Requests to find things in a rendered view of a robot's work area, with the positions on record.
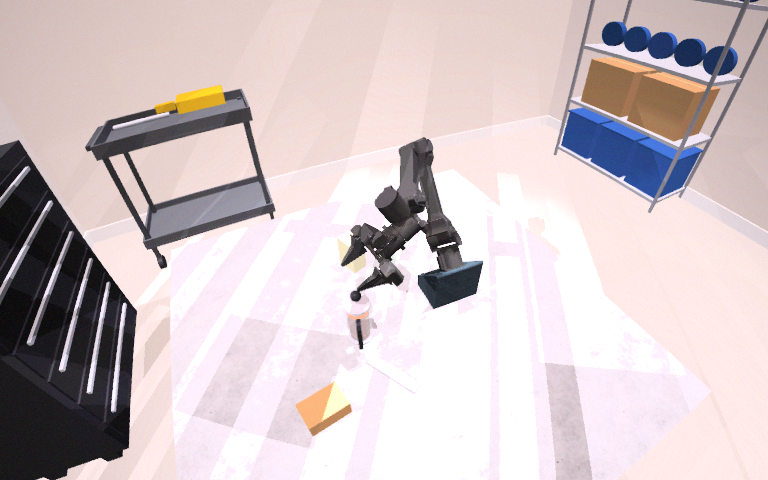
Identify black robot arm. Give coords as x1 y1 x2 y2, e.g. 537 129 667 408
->
357 137 466 272

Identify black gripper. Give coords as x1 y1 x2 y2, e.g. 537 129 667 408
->
340 224 407 292

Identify glass coffee press with black knob plunger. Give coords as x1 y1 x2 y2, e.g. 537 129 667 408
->
342 290 374 350

